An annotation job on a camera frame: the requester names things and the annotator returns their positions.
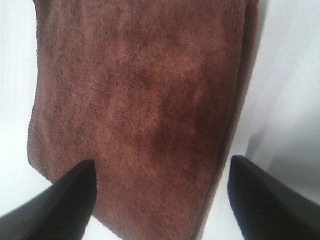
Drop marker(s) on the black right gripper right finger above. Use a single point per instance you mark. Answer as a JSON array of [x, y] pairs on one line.
[[266, 209]]

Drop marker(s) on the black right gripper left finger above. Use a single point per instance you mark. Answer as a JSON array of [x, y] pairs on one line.
[[61, 212]]

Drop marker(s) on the brown towel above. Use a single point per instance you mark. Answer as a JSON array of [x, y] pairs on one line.
[[151, 90]]

